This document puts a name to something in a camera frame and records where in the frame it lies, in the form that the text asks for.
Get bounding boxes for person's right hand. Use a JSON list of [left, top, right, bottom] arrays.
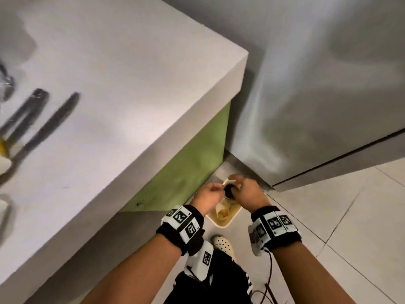
[[228, 174, 273, 214]]

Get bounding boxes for person's left hand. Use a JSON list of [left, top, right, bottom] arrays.
[[189, 182, 226, 217]]

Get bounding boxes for black lidded coffee cup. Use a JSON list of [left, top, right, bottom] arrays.
[[222, 183, 238, 200]]

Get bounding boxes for cream waste bin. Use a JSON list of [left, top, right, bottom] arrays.
[[204, 179, 245, 229]]

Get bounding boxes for person's right forearm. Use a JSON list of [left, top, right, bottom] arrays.
[[270, 242, 356, 304]]

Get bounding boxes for black left wrist marker band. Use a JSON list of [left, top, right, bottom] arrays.
[[156, 204, 205, 257]]

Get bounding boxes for black wrist marker band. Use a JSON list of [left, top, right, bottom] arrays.
[[156, 204, 205, 257], [248, 205, 302, 253]]

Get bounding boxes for green cabinet door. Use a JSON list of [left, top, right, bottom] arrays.
[[119, 101, 232, 213]]

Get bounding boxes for black right wrist marker band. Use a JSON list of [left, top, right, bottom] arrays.
[[248, 205, 302, 253]]

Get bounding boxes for white perforated clog shoe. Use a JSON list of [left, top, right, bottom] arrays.
[[210, 234, 237, 264]]

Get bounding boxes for black striped trousers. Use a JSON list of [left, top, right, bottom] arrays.
[[163, 247, 254, 304]]

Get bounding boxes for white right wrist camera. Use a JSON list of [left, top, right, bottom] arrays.
[[248, 223, 264, 258]]

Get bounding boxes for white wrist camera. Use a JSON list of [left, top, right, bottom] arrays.
[[248, 223, 264, 258], [185, 240, 214, 282]]

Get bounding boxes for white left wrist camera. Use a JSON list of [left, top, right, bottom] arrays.
[[185, 240, 214, 282]]

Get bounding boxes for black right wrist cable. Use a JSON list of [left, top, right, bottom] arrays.
[[251, 248, 279, 304]]

